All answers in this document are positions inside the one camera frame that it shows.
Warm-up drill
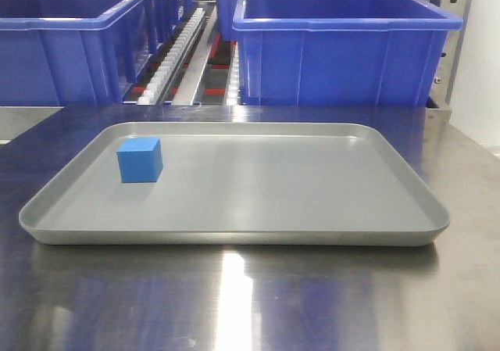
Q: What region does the blue cube block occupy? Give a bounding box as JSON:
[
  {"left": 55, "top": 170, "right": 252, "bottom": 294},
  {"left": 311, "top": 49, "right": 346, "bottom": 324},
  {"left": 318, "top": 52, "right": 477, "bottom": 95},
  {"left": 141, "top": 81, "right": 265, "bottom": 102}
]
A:
[{"left": 116, "top": 137, "right": 163, "bottom": 183}]

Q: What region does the grey metal tray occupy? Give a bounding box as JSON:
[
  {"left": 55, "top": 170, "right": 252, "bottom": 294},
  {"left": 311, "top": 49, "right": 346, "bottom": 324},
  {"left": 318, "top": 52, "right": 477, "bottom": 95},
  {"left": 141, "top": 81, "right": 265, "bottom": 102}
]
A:
[{"left": 19, "top": 122, "right": 450, "bottom": 246}]

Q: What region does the blue plastic bin front right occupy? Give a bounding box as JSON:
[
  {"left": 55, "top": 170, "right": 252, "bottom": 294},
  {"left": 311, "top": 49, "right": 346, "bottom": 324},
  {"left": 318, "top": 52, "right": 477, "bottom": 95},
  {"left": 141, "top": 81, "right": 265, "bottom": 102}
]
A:
[{"left": 232, "top": 0, "right": 463, "bottom": 107}]

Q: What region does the blue plastic bin front left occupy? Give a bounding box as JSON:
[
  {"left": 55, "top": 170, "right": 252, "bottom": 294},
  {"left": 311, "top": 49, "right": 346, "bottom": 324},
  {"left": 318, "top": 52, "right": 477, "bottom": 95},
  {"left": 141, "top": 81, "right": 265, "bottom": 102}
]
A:
[{"left": 1, "top": 0, "right": 159, "bottom": 106}]

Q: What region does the white roller conveyor rail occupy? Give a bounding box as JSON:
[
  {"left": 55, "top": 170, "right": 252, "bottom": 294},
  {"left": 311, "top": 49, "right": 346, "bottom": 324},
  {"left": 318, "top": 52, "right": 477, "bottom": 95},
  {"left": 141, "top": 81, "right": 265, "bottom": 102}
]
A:
[{"left": 137, "top": 8, "right": 205, "bottom": 106}]

